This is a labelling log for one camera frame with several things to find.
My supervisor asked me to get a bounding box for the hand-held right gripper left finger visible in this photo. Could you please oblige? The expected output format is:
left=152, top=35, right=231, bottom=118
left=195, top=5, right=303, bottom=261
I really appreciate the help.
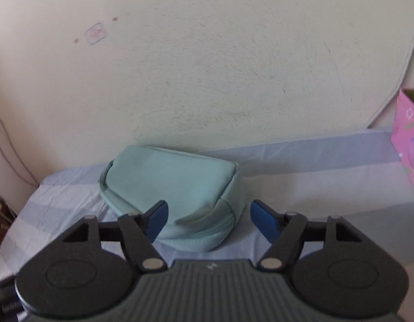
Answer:
left=62, top=200, right=170, bottom=272

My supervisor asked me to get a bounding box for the small wall sticker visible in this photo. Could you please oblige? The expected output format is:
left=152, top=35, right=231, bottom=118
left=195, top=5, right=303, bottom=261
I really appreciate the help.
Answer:
left=84, top=22, right=108, bottom=46

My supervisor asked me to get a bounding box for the striped bed sheet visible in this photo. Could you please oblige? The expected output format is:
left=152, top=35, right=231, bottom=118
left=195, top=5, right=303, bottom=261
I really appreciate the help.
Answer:
left=0, top=127, right=414, bottom=322

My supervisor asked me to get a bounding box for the pink tin box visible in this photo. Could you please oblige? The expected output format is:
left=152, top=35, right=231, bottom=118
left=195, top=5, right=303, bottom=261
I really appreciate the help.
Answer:
left=390, top=89, right=414, bottom=206

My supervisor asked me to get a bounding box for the brown wooden furniture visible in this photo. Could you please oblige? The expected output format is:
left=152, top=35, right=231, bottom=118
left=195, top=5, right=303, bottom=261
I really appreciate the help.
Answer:
left=0, top=184, right=20, bottom=239

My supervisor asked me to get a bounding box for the grey cable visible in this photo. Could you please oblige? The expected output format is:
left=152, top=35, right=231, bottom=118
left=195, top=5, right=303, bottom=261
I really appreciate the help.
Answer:
left=0, top=110, right=40, bottom=189

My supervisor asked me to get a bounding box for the teal fabric pouch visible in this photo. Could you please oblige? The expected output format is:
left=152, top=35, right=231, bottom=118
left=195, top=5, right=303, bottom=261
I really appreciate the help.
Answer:
left=99, top=145, right=245, bottom=252

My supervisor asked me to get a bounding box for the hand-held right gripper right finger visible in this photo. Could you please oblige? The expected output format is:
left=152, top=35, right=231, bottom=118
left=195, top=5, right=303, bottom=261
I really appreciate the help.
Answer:
left=249, top=199, right=364, bottom=272

